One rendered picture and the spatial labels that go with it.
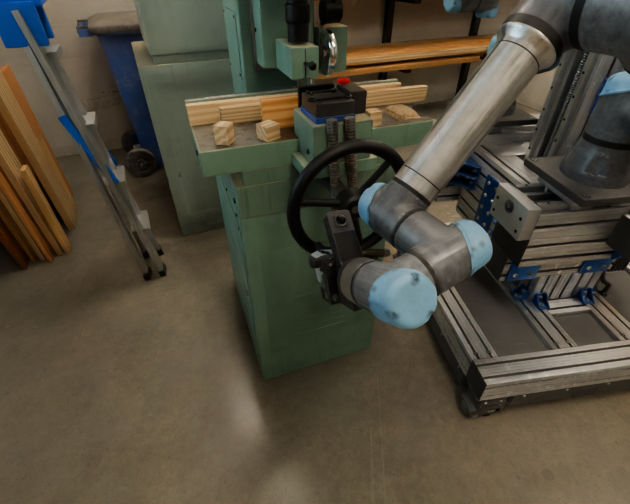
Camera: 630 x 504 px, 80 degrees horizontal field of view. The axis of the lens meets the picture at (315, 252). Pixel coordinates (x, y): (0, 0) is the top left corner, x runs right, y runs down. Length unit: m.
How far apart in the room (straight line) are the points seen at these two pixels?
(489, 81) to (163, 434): 1.33
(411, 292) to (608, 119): 0.71
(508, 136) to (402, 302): 1.12
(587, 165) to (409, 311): 0.70
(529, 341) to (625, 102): 0.80
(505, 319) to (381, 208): 1.00
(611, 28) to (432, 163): 0.26
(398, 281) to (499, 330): 1.04
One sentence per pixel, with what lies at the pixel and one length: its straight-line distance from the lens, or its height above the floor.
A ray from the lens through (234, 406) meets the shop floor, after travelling 1.44.
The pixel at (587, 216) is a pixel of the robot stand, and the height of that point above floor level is 0.74.
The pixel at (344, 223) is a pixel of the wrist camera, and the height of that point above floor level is 0.87.
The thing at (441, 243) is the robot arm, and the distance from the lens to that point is 0.53.
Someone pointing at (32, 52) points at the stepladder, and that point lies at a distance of 1.63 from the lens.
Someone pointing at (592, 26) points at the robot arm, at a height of 1.16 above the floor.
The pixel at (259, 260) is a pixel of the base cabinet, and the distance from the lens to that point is 1.06.
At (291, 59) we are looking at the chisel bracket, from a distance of 0.99.
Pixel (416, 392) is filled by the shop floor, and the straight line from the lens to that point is 1.49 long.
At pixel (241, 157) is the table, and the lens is 0.90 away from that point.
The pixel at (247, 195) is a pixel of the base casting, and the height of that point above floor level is 0.78.
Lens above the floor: 1.23
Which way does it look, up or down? 38 degrees down
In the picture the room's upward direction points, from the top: straight up
